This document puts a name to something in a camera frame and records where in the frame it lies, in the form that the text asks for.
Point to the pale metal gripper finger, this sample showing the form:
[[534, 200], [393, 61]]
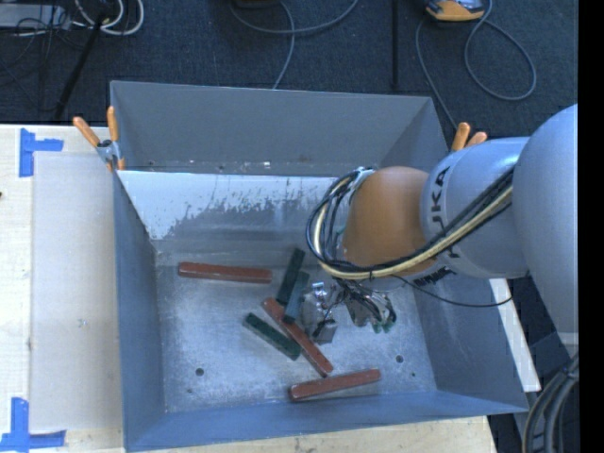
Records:
[[311, 314], [327, 332]]

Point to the dark green flat block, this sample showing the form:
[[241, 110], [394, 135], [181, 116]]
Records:
[[296, 300], [291, 274], [272, 336]]

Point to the red-brown flat block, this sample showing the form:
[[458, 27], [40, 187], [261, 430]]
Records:
[[335, 384], [224, 272], [302, 340]]

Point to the grey metal bin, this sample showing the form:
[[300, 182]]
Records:
[[226, 338]]

